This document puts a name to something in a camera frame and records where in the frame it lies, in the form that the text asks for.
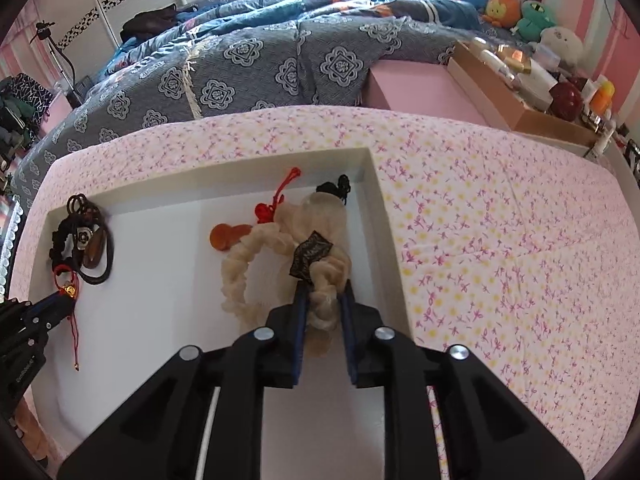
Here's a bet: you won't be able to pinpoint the white plush toy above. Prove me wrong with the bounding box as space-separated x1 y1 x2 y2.
540 26 585 63

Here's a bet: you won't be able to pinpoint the black garment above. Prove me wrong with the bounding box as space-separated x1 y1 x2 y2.
120 4 198 43

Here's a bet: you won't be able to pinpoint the orange plush toy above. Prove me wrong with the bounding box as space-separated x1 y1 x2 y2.
481 0 523 28

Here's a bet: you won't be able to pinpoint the green plush toy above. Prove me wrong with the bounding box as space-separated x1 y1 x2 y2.
515 0 557 42

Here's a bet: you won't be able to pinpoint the black scrunchie with flower charm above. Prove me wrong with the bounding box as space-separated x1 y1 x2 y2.
50 217 108 266

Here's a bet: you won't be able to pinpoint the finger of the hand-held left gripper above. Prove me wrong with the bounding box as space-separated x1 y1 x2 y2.
22 290 77 329

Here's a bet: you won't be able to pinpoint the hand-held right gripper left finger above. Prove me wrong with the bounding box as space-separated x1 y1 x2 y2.
57 284 311 480

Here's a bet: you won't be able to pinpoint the pink floral tablecloth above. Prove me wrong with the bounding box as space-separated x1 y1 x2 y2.
10 105 631 480

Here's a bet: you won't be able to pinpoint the red apple ornament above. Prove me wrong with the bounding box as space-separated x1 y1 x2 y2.
548 81 584 122

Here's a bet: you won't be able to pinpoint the pink box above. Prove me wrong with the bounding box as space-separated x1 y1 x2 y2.
362 59 508 131

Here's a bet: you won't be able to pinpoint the blue grey patterned blanket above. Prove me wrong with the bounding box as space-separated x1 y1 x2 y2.
10 0 501 211

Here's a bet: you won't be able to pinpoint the brown pendant with red cord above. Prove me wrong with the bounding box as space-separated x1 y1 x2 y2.
50 195 115 373

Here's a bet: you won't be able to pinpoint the white shallow tray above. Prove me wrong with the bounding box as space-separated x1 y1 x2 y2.
24 146 416 480

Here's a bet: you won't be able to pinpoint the amber pendant with red knot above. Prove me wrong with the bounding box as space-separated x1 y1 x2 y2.
209 167 302 252

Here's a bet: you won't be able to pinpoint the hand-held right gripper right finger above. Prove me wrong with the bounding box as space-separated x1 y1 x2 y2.
337 282 586 480

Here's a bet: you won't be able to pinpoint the cream fluffy scrunchie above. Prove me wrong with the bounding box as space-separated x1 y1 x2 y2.
220 192 352 358

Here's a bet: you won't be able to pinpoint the wooden tray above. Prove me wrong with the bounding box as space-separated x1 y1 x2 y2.
446 40 608 147

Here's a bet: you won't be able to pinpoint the garment steamer stand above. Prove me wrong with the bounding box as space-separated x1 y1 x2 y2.
29 20 83 108

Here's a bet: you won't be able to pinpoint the clothes on rack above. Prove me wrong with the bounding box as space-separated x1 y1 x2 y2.
0 74 53 161

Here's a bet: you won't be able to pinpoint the pale jade pendant black knot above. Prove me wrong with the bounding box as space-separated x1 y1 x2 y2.
302 174 352 211

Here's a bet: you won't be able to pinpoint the orange bottle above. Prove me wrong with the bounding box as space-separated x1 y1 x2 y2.
590 80 616 116

